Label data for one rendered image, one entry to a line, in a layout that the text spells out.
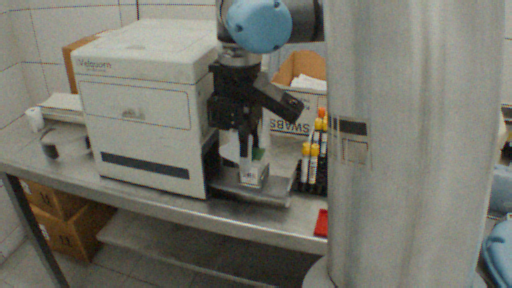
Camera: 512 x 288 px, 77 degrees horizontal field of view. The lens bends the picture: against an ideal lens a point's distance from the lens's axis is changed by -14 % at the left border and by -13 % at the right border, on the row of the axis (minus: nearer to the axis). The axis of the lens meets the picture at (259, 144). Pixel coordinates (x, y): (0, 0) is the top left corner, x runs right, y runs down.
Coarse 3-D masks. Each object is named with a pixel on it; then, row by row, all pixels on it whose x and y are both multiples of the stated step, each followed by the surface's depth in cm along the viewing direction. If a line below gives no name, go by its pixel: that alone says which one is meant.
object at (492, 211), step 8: (496, 168) 67; (504, 168) 67; (496, 176) 66; (504, 176) 65; (496, 184) 66; (504, 184) 66; (496, 192) 67; (504, 192) 66; (496, 200) 68; (504, 200) 67; (488, 208) 70; (496, 208) 69; (504, 208) 68; (488, 216) 69; (496, 216) 68
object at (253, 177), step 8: (264, 152) 72; (256, 160) 69; (264, 160) 72; (240, 168) 70; (256, 168) 69; (264, 168) 74; (240, 176) 71; (248, 176) 71; (256, 176) 70; (248, 184) 72; (256, 184) 71
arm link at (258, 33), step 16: (224, 0) 50; (240, 0) 45; (256, 0) 42; (272, 0) 43; (288, 0) 46; (304, 0) 46; (224, 16) 49; (240, 16) 43; (256, 16) 43; (272, 16) 43; (288, 16) 44; (304, 16) 46; (240, 32) 44; (256, 32) 44; (272, 32) 44; (288, 32) 45; (304, 32) 47; (256, 48) 45; (272, 48) 45
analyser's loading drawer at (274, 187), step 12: (216, 168) 78; (228, 168) 78; (216, 180) 74; (228, 180) 74; (264, 180) 72; (276, 180) 74; (288, 180) 74; (240, 192) 73; (252, 192) 71; (264, 192) 71; (276, 192) 71; (288, 192) 69; (288, 204) 70
